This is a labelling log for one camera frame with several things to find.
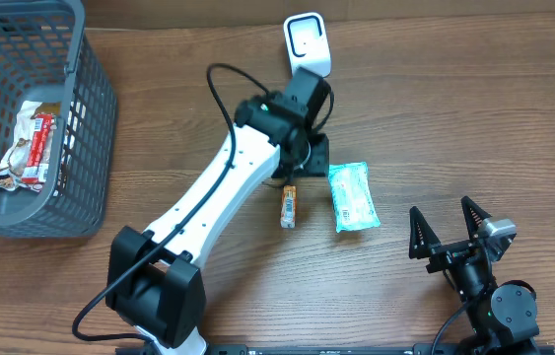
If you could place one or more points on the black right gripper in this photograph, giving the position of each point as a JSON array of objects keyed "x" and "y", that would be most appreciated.
[{"x": 454, "y": 251}]

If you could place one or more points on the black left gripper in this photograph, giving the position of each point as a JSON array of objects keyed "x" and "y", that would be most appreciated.
[{"x": 316, "y": 155}]

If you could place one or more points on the small orange white packet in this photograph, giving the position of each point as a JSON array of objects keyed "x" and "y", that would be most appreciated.
[{"x": 288, "y": 208}]

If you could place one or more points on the teal orange snack packet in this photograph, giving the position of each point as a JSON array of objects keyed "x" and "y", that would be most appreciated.
[{"x": 352, "y": 201}]

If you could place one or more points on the red white snack bar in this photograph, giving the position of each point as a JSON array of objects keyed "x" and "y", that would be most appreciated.
[{"x": 37, "y": 163}]

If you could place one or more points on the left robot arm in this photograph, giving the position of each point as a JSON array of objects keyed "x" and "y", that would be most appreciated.
[{"x": 154, "y": 276}]

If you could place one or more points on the white barcode scanner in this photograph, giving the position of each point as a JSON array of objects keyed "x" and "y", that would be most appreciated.
[{"x": 307, "y": 43}]

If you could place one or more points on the white brown snack wrapper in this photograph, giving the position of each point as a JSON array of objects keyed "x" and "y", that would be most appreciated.
[{"x": 14, "y": 160}]

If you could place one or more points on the grey plastic mesh basket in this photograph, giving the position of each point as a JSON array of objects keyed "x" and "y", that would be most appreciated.
[{"x": 45, "y": 57}]

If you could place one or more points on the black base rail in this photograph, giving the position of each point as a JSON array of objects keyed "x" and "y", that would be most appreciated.
[{"x": 237, "y": 349}]

